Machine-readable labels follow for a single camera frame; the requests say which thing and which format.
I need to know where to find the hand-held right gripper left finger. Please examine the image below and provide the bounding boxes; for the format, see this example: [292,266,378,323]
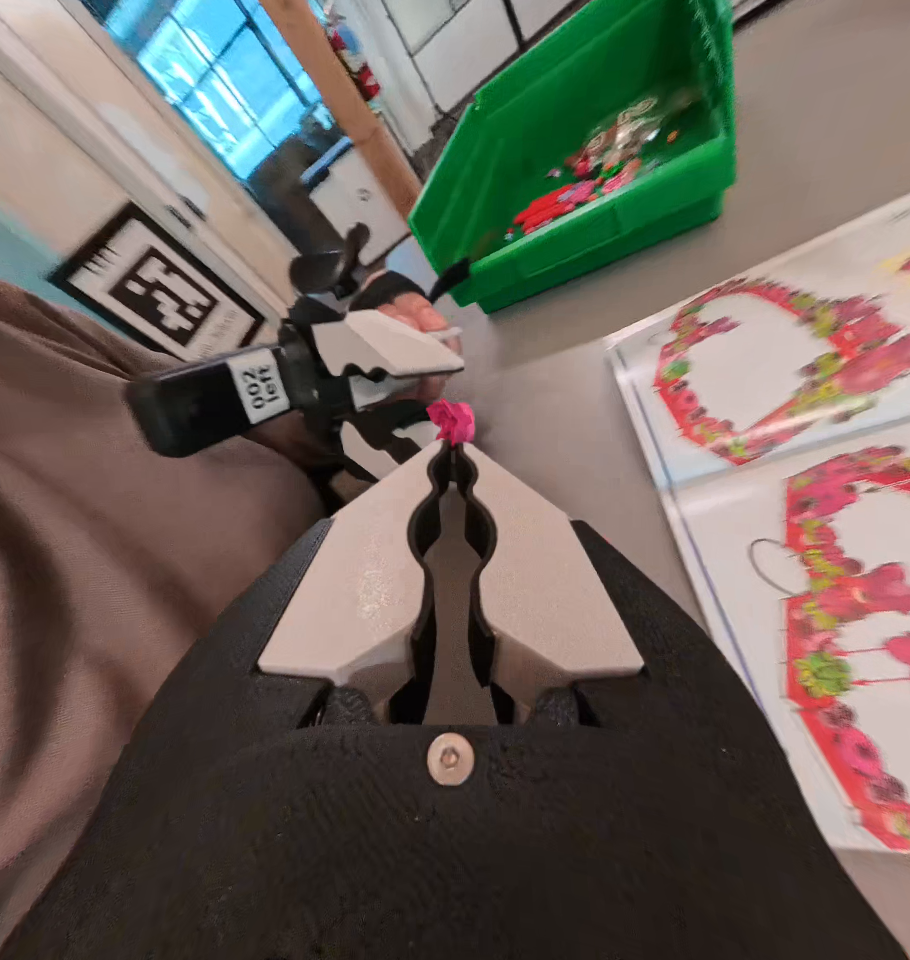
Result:
[257,438,456,708]

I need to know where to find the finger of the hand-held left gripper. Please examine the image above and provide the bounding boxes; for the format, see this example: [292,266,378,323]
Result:
[312,309,466,411]
[338,418,436,483]

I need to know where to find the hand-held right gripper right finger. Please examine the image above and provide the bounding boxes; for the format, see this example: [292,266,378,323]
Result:
[458,442,645,711]

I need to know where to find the pink lego piece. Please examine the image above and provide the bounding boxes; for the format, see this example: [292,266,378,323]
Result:
[426,399,477,445]

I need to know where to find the green plastic bin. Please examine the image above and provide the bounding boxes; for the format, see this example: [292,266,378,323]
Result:
[407,0,738,315]

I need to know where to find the lego instruction sheet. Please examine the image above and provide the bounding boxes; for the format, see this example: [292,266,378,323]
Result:
[663,411,910,858]
[607,182,910,490]

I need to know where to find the pile of lego pieces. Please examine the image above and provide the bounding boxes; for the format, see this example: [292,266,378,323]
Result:
[506,88,705,243]

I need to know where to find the person's left hand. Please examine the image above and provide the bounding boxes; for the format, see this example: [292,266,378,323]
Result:
[350,271,450,335]

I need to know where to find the white cabinet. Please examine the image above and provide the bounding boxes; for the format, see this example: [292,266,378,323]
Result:
[307,148,412,265]

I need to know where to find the large window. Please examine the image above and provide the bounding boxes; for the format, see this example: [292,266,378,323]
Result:
[104,0,330,183]

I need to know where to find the wooden post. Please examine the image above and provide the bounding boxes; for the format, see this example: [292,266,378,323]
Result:
[260,0,423,220]

